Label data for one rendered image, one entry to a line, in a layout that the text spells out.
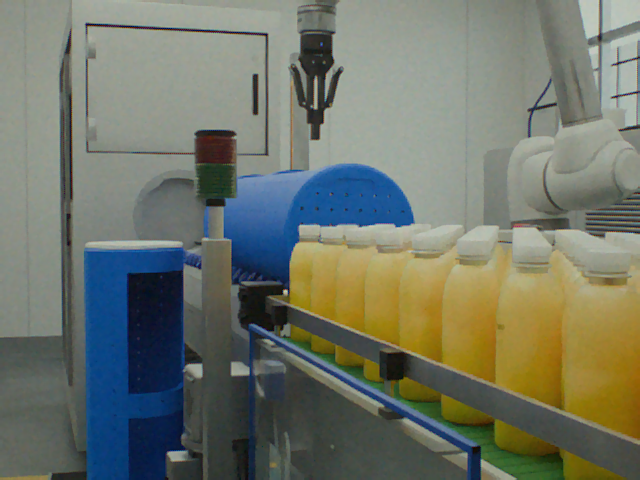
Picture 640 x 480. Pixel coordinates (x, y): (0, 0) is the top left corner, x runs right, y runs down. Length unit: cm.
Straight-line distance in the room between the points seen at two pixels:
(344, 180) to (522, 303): 95
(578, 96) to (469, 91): 531
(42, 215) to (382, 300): 585
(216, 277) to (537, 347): 57
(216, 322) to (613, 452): 75
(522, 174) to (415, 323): 128
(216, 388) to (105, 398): 127
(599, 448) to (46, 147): 645
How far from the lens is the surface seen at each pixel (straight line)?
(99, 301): 257
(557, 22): 228
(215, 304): 134
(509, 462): 92
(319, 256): 151
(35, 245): 702
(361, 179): 184
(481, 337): 104
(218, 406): 136
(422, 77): 743
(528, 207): 239
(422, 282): 115
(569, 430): 78
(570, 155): 225
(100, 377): 260
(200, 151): 133
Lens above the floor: 115
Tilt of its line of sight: 3 degrees down
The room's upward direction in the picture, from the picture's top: straight up
